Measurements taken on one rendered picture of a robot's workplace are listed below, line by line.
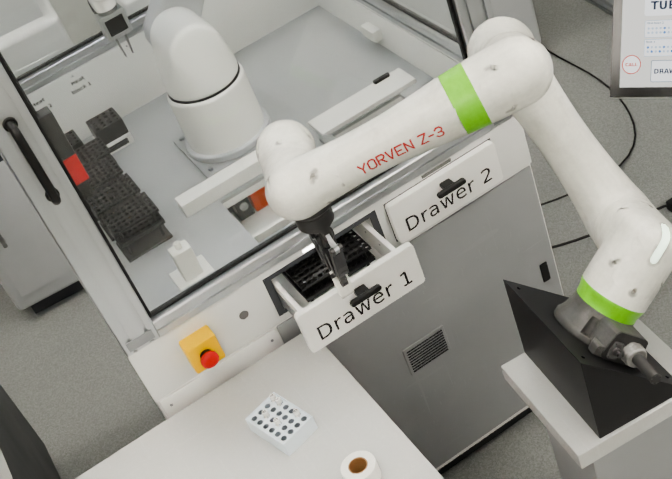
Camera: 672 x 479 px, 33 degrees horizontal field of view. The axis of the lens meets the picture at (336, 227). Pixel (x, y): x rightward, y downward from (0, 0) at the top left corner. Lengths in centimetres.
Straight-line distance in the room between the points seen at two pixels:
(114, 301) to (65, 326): 188
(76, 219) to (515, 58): 87
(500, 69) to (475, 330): 109
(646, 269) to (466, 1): 71
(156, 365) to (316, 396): 34
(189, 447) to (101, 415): 138
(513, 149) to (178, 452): 101
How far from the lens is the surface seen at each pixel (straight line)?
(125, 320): 235
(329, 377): 241
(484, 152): 257
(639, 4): 257
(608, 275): 208
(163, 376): 246
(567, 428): 218
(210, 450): 240
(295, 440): 230
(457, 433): 303
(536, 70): 191
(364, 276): 234
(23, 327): 430
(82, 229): 221
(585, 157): 216
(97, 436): 372
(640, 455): 231
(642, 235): 205
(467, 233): 267
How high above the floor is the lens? 244
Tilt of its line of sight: 38 degrees down
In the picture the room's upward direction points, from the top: 22 degrees counter-clockwise
